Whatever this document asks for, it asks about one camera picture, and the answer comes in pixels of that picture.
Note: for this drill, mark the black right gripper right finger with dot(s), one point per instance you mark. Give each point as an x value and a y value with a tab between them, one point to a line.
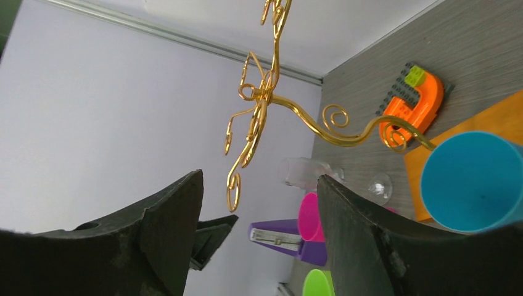
373	251

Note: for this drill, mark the pink plastic wine glass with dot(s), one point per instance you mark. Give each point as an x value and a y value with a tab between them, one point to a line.
309	220

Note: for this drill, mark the blue plastic wine glass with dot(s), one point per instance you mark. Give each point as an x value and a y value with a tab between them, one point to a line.
472	182

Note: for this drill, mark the green lego brick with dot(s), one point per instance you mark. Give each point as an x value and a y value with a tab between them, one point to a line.
415	77

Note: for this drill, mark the clear stemmed wine glass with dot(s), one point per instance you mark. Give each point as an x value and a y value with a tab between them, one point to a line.
303	173

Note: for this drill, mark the green plastic wine glass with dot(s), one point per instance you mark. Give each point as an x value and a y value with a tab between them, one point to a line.
318	283

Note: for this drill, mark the grey lego plate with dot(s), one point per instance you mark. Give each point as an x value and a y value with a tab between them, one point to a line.
401	89

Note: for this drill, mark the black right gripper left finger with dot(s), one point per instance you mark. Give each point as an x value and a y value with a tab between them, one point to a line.
142	249

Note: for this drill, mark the grey metal T-shaped part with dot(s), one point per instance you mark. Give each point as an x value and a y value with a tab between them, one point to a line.
283	290

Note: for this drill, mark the orange plastic U-shaped toy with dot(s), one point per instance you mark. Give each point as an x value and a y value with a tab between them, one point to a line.
432	91

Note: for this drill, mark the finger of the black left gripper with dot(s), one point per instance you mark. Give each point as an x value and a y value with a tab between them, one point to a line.
208	238

